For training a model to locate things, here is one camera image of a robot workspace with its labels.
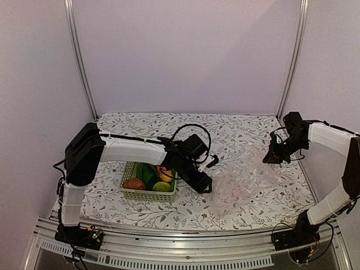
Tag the pale green perforated basket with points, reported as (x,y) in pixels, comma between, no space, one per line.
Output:
(130,172)

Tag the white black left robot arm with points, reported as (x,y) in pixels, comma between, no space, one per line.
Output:
(188,158)

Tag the left aluminium frame post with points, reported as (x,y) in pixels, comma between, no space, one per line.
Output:
(75,42)

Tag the aluminium frame post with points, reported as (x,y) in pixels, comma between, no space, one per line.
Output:
(299,35)
(75,42)

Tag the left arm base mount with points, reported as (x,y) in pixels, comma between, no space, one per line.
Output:
(89,238)

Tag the yellow green mango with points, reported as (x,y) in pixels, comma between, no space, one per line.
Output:
(162,187)

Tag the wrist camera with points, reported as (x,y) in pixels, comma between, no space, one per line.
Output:
(209,162)
(273,143)

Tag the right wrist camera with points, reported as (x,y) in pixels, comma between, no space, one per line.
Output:
(273,143)

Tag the green bok choy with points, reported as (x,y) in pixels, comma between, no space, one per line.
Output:
(147,173)

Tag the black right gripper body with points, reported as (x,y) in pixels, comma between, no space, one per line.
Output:
(291,146)

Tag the clear zip top bag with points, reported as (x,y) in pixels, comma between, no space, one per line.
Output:
(242,177)

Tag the right aluminium frame post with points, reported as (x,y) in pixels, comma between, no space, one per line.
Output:
(299,35)

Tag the brown bread roll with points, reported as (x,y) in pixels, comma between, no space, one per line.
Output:
(134,184)

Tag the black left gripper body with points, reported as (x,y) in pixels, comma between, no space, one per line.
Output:
(185,174)

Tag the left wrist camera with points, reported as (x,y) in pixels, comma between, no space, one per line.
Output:
(209,162)

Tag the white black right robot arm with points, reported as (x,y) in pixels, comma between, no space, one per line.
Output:
(339,166)

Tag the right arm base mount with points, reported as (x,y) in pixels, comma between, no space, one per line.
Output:
(295,238)

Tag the floral patterned table mat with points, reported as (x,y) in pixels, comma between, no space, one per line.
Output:
(104,201)

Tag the aluminium front rail base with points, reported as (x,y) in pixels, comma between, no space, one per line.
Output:
(131,247)

